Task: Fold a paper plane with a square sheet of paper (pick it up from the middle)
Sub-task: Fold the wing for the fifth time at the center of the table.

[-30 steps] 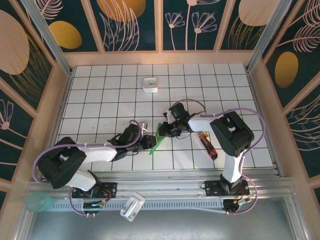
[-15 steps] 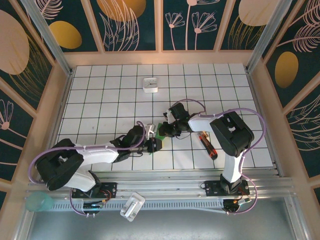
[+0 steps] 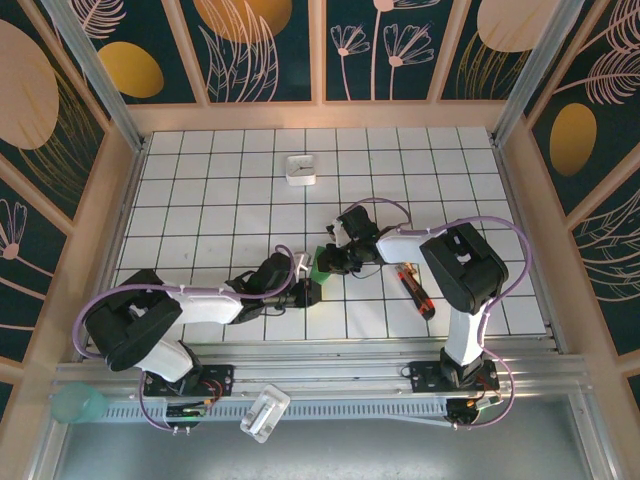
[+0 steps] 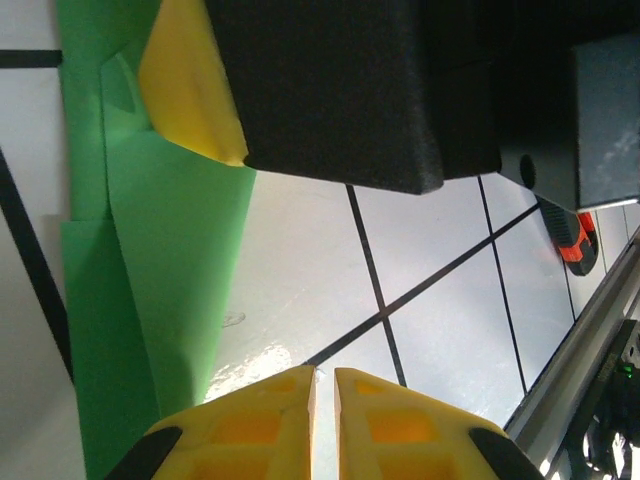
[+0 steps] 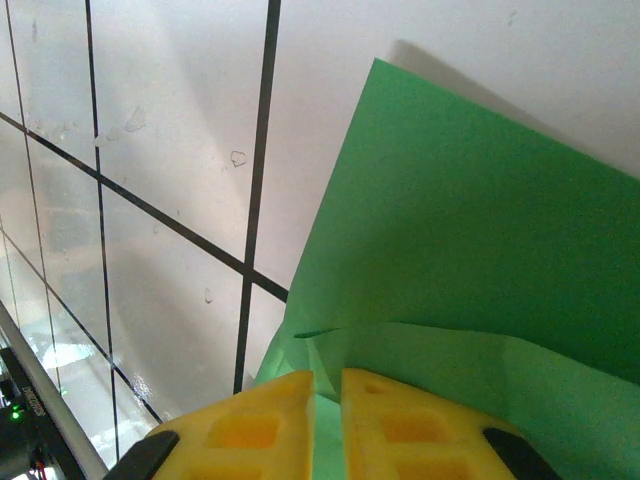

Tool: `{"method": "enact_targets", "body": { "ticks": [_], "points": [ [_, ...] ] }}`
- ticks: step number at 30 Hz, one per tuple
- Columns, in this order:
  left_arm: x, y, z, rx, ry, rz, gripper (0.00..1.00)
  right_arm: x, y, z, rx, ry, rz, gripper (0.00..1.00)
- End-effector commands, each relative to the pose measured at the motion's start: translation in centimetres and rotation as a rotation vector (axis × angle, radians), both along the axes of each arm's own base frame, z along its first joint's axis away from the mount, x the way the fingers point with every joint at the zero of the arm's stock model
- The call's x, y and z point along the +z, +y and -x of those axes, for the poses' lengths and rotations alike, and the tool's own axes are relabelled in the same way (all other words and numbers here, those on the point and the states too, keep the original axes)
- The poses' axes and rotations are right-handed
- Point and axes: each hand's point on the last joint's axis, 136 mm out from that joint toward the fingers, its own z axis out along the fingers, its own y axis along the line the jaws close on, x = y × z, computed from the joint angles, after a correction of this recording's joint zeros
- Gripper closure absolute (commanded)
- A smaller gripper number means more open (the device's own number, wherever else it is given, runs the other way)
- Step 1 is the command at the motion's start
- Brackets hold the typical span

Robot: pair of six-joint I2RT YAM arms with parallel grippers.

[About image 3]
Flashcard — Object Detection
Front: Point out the white square desk clock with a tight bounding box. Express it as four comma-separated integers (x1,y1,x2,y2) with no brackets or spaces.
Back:
285,154,319,188

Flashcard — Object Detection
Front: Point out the teal plastic cup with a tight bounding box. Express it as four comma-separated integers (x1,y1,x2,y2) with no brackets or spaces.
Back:
52,382,108,426

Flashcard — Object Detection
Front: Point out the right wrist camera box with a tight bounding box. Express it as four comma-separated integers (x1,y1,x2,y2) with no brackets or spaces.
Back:
327,219,349,249

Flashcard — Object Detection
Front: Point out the long aluminium mounting rail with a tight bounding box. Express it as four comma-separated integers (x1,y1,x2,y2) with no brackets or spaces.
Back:
54,342,589,401

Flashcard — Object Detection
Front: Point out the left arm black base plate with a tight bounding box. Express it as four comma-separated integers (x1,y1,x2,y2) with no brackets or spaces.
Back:
143,364,235,397

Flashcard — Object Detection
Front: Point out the white plastic bracket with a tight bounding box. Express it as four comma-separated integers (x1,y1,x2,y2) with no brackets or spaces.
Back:
239,384,292,445

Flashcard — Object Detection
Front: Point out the grey slotted cable duct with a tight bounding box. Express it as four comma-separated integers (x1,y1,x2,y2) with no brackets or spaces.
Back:
102,399,451,424

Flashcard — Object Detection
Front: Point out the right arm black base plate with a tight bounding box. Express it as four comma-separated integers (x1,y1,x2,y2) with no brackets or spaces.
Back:
408,360,500,394

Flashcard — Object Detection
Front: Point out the aluminium side rail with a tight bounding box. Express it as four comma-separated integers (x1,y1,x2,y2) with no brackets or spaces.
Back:
82,142,150,359
493,139,569,354

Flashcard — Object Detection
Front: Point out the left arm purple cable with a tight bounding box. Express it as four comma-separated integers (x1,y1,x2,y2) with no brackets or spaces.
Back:
72,244,296,434

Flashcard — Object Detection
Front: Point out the aluminium corner post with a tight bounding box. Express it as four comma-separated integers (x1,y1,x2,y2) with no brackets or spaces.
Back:
489,0,589,146
42,0,149,151

